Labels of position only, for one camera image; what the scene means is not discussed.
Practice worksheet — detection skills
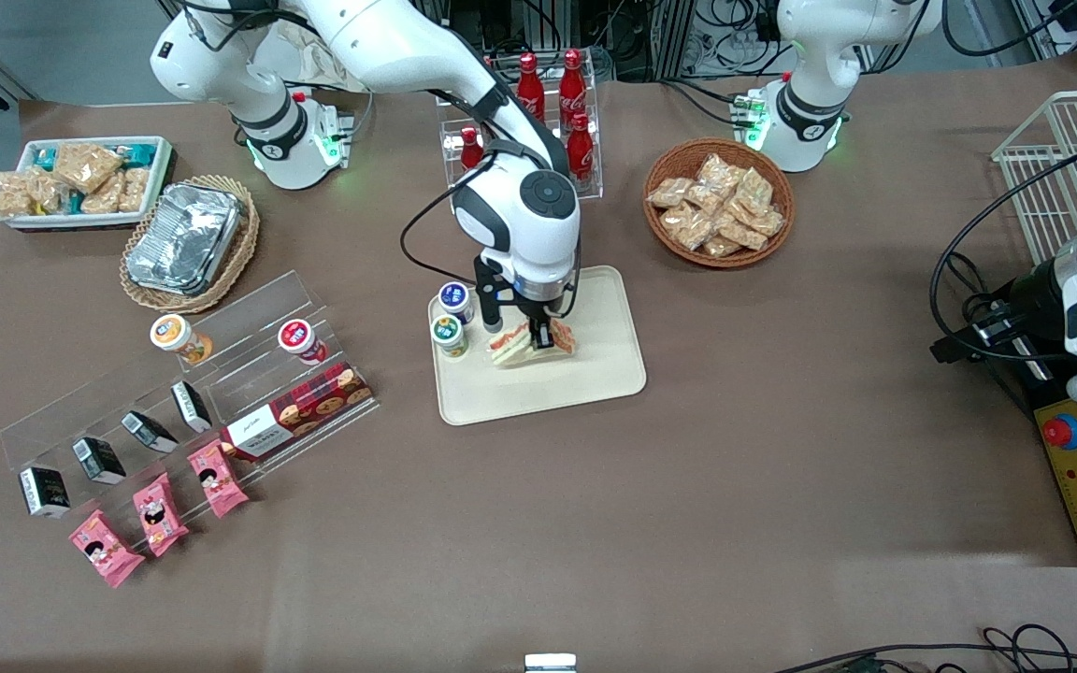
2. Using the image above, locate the black block with metal strip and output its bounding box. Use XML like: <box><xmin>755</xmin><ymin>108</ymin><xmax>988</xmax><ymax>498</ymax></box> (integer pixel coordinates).
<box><xmin>1001</xmin><ymin>327</ymin><xmax>1058</xmax><ymax>398</ymax></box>

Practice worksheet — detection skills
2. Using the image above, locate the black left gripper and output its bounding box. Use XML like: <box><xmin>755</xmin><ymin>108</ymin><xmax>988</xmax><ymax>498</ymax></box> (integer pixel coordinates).
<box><xmin>929</xmin><ymin>265</ymin><xmax>1070</xmax><ymax>365</ymax></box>

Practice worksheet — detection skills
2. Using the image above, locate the oval light wicker basket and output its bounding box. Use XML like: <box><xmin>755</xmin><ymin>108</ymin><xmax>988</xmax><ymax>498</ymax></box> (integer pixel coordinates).
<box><xmin>119</xmin><ymin>174</ymin><xmax>261</xmax><ymax>315</ymax></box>

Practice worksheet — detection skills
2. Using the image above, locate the beige plastic tray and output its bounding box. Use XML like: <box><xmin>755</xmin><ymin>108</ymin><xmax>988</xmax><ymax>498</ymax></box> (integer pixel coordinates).
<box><xmin>427</xmin><ymin>265</ymin><xmax>648</xmax><ymax>427</ymax></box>

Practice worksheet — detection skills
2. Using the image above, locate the stack of foil trays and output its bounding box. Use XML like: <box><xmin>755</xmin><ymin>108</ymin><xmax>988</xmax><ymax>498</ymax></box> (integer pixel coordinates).
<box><xmin>125</xmin><ymin>182</ymin><xmax>242</xmax><ymax>298</ymax></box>

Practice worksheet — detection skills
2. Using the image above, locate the white rectangular snack bin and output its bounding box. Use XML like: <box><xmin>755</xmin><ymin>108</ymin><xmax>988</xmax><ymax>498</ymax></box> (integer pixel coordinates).
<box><xmin>0</xmin><ymin>136</ymin><xmax>175</xmax><ymax>232</ymax></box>

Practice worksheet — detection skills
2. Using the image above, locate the black power cable with plug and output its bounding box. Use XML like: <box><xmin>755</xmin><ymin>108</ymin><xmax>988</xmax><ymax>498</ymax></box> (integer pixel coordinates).
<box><xmin>948</xmin><ymin>252</ymin><xmax>1002</xmax><ymax>323</ymax></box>

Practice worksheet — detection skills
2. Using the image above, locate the small black carton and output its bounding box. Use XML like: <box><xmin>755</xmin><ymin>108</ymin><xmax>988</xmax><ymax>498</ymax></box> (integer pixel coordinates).
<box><xmin>170</xmin><ymin>379</ymin><xmax>213</xmax><ymax>434</ymax></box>
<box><xmin>18</xmin><ymin>465</ymin><xmax>72</xmax><ymax>519</ymax></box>
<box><xmin>121</xmin><ymin>410</ymin><xmax>179</xmax><ymax>455</ymax></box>
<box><xmin>72</xmin><ymin>436</ymin><xmax>127</xmax><ymax>486</ymax></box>

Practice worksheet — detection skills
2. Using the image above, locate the white wire basket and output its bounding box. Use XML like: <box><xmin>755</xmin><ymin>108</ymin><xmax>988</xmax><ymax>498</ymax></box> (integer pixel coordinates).
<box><xmin>991</xmin><ymin>90</ymin><xmax>1077</xmax><ymax>267</ymax></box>

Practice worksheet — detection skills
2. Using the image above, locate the red lid drink cup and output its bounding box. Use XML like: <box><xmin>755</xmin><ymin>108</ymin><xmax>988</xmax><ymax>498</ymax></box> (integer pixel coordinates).
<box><xmin>277</xmin><ymin>319</ymin><xmax>329</xmax><ymax>365</ymax></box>

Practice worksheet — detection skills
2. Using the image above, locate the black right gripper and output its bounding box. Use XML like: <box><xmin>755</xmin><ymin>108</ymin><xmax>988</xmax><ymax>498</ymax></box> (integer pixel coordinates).
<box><xmin>473</xmin><ymin>252</ymin><xmax>588</xmax><ymax>352</ymax></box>

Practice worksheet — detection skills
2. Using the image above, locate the beige crumpled cloth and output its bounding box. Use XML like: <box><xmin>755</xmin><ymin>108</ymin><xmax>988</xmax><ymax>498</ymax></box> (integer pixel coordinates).
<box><xmin>277</xmin><ymin>19</ymin><xmax>354</xmax><ymax>92</ymax></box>

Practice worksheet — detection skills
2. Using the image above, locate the round brown wicker basket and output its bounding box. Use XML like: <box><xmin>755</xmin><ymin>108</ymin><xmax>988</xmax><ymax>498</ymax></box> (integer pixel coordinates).
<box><xmin>642</xmin><ymin>137</ymin><xmax>797</xmax><ymax>271</ymax></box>

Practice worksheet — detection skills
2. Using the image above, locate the black cable at table edge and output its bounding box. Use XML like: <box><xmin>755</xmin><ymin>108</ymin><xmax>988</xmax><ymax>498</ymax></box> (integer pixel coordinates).
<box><xmin>772</xmin><ymin>624</ymin><xmax>1077</xmax><ymax>673</ymax></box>

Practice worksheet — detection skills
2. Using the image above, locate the green lid yogurt cup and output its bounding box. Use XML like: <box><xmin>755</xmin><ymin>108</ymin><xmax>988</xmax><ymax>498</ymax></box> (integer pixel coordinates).
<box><xmin>431</xmin><ymin>314</ymin><xmax>469</xmax><ymax>359</ymax></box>

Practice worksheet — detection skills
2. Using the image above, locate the blue lid yogurt cup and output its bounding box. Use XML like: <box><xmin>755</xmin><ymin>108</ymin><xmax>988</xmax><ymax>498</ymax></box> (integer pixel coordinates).
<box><xmin>438</xmin><ymin>281</ymin><xmax>477</xmax><ymax>325</ymax></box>

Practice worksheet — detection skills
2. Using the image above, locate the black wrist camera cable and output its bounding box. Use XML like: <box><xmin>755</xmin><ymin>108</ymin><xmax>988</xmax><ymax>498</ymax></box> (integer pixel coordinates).
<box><xmin>929</xmin><ymin>150</ymin><xmax>1077</xmax><ymax>365</ymax></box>

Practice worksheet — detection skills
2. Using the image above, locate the clear acrylic stepped display stand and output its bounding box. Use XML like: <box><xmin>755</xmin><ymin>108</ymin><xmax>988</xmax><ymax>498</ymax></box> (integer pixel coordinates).
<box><xmin>0</xmin><ymin>270</ymin><xmax>381</xmax><ymax>554</ymax></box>

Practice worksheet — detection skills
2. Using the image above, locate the red tartan cookie box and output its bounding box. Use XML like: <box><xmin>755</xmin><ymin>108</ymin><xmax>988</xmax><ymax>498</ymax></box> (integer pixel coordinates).
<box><xmin>221</xmin><ymin>363</ymin><xmax>376</xmax><ymax>462</ymax></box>

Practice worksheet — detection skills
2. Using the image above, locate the clear acrylic bottle rack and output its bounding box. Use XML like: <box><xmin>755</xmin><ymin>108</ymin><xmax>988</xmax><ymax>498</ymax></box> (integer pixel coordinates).
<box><xmin>434</xmin><ymin>51</ymin><xmax>604</xmax><ymax>201</ymax></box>

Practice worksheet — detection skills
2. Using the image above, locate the background equipment rack with cables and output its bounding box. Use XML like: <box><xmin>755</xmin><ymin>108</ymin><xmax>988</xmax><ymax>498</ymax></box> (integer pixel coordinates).
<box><xmin>408</xmin><ymin>0</ymin><xmax>783</xmax><ymax>85</ymax></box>

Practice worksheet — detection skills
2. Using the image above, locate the pink snack packet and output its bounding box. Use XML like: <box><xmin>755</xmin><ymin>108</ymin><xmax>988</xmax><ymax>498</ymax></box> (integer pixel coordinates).
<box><xmin>68</xmin><ymin>509</ymin><xmax>146</xmax><ymax>589</ymax></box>
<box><xmin>187</xmin><ymin>441</ymin><xmax>250</xmax><ymax>520</ymax></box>
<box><xmin>133</xmin><ymin>473</ymin><xmax>191</xmax><ymax>559</ymax></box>

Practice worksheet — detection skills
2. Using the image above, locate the large rice cracker packet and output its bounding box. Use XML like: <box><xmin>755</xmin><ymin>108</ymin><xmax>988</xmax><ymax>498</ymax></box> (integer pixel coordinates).
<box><xmin>54</xmin><ymin>142</ymin><xmax>124</xmax><ymax>193</ymax></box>

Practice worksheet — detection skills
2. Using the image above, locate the orange lid drink cup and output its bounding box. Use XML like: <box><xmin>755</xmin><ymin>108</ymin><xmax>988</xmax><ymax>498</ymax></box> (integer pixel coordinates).
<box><xmin>149</xmin><ymin>314</ymin><xmax>214</xmax><ymax>365</ymax></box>

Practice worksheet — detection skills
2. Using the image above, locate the triangle sandwich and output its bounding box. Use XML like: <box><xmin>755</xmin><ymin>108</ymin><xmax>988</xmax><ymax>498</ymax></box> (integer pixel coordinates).
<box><xmin>487</xmin><ymin>318</ymin><xmax>578</xmax><ymax>369</ymax></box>

